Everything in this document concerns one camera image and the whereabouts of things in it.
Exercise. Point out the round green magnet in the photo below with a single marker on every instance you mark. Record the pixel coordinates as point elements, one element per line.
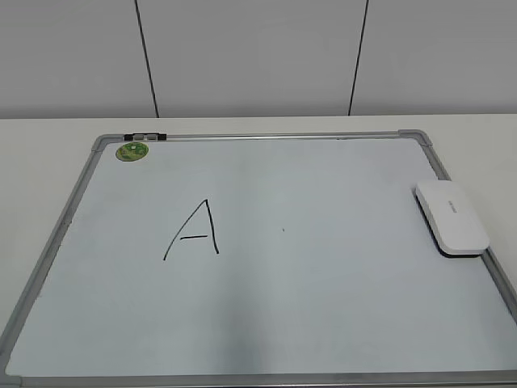
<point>132,151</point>

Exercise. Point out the white rectangular board eraser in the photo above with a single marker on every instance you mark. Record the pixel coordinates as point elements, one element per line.
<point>454,223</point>

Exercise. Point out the white board with grey frame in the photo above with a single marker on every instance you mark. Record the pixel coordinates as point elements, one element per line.
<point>258,261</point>

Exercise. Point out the black and silver frame clip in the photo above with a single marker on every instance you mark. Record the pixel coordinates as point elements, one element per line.
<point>145,137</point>

